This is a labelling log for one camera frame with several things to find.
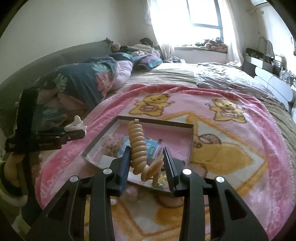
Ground pink bear printed blanket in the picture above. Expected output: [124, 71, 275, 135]
[35, 83, 290, 241]

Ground crumpled white sheet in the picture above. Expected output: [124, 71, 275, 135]
[194, 61, 276, 98]

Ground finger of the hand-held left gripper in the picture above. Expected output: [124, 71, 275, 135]
[38, 129, 85, 149]
[35, 130, 68, 139]

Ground person's left hand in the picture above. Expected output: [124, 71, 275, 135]
[3, 153, 43, 189]

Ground white bed footboard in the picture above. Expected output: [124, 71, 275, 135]
[253, 66, 295, 110]

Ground bed with beige sheet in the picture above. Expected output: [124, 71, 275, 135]
[0, 39, 296, 241]

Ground fuzzy white flower hair clip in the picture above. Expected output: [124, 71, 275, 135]
[102, 136, 125, 158]

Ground grey padded headboard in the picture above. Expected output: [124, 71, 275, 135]
[0, 39, 114, 130]

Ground white sheer curtain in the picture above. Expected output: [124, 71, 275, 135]
[144, 0, 179, 62]
[222, 0, 246, 67]

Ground black and white shelf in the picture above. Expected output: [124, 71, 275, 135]
[243, 47, 287, 75]

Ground dark floral quilt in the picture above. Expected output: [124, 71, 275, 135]
[14, 52, 134, 131]

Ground shallow grey cardboard box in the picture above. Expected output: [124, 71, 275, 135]
[82, 116, 195, 198]

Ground pink pompom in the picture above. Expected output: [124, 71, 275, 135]
[125, 188, 141, 202]

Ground purple pillow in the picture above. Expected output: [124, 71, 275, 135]
[133, 54, 163, 70]

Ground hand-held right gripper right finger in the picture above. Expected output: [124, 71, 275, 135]
[162, 146, 269, 241]

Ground beige spiral hair tie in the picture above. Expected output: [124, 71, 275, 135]
[127, 119, 165, 188]

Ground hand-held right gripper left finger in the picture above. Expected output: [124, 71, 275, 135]
[29, 146, 132, 241]

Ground window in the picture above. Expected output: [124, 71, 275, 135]
[185, 0, 224, 46]

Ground clothes on window sill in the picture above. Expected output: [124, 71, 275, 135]
[195, 37, 228, 53]

